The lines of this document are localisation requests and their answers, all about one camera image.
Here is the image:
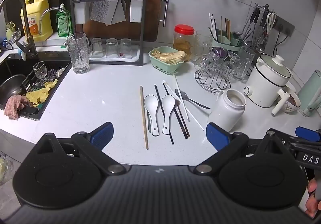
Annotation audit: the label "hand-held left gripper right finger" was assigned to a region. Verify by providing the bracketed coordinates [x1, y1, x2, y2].
[194, 124, 289, 175]

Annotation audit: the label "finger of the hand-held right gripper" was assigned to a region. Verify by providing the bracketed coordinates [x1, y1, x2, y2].
[288, 127, 321, 150]

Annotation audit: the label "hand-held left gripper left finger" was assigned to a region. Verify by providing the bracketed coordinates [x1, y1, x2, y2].
[34, 122, 126, 176]

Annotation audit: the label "white ceramic jar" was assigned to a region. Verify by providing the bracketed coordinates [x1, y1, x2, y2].
[208, 89, 247, 132]

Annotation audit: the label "silver metal spoon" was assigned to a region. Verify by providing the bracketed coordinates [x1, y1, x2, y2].
[175, 89, 211, 109]

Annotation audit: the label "white ceramic spoon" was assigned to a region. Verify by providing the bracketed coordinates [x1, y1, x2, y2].
[144, 95, 159, 136]
[162, 95, 176, 135]

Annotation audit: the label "person's right hand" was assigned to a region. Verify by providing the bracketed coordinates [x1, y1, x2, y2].
[306, 179, 321, 212]

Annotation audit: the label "patterned bowl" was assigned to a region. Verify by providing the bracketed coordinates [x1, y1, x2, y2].
[282, 91, 301, 114]

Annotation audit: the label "mint green kettle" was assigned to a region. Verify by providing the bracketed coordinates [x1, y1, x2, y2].
[297, 70, 321, 117]

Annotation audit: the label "white electric pot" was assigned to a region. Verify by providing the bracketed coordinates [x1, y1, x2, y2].
[244, 54, 293, 115]

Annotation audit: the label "black kitchen sink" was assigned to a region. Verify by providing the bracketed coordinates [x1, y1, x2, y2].
[0, 56, 73, 121]

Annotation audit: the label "clear glass goblet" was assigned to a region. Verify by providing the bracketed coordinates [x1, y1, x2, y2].
[221, 61, 232, 80]
[197, 55, 212, 74]
[227, 51, 241, 69]

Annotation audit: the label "yellow cloth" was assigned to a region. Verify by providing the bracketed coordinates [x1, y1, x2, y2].
[25, 80, 58, 108]

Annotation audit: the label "textured glass mug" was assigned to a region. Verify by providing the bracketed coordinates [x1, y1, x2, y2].
[234, 47, 256, 81]
[66, 33, 90, 74]

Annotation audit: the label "green plastic basket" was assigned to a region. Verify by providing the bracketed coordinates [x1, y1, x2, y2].
[148, 46, 191, 75]

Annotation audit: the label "purple cup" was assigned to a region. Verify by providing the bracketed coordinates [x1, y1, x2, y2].
[213, 47, 227, 59]

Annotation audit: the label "white drip tray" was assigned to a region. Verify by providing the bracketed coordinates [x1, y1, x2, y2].
[88, 46, 140, 62]

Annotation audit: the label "small glass tumbler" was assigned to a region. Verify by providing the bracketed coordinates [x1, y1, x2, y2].
[91, 38, 103, 57]
[105, 38, 118, 57]
[120, 38, 133, 57]

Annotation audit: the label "stemmed glass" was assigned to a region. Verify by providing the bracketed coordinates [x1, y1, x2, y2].
[33, 61, 48, 80]

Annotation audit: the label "black sink drain rack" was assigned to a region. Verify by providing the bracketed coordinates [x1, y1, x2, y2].
[19, 63, 63, 114]

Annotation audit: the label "pink rag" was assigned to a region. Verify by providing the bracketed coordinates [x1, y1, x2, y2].
[4, 96, 30, 120]

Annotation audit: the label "bundle of bamboo skewers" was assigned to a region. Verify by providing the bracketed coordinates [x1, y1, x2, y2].
[152, 49, 187, 64]

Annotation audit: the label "tall patterned glass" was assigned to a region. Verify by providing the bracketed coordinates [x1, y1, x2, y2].
[193, 30, 213, 64]

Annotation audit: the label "green utensil drainer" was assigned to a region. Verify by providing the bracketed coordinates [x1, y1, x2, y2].
[212, 29, 245, 50]

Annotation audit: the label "red lid glass jar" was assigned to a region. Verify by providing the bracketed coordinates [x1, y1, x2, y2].
[173, 24, 195, 57]

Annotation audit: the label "clear plastic bag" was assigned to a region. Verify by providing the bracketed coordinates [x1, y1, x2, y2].
[0, 154, 14, 185]

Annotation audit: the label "metal pot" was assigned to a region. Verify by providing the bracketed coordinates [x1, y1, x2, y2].
[0, 75, 27, 105]

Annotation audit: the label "black metal rack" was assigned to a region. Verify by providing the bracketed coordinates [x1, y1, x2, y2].
[70, 0, 148, 66]

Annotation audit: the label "white blue sink brush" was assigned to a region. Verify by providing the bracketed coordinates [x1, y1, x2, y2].
[15, 41, 28, 61]

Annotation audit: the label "green dish soap bottle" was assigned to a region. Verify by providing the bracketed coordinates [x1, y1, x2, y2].
[56, 3, 73, 38]

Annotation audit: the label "hanging scissors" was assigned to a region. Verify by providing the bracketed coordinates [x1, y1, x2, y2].
[266, 12, 277, 35]

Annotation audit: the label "white rack box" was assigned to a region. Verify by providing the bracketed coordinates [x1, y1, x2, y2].
[130, 0, 144, 23]
[75, 1, 87, 24]

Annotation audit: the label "dark bronze faucet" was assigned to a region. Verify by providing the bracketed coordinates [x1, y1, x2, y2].
[0, 0, 38, 57]

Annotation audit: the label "wooden cutting board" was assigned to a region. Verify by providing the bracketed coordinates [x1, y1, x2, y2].
[83, 0, 170, 42]

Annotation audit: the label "yellow detergent bottle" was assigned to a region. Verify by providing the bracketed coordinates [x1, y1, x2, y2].
[20, 0, 54, 42]

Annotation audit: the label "chrome faucet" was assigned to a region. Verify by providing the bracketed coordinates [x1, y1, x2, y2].
[38, 7, 69, 39]

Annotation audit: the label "pale green bottle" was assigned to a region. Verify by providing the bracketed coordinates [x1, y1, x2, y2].
[5, 21, 16, 41]

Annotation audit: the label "wire glass rack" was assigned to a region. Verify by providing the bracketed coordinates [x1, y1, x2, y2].
[194, 67, 231, 94]

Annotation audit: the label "black power cord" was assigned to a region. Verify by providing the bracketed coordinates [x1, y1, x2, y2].
[273, 29, 282, 57]

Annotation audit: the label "dark wall outlet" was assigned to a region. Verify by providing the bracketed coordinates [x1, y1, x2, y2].
[272, 17, 296, 37]

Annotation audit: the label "wall hook rail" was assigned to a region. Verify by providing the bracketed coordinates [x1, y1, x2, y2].
[254, 3, 277, 15]

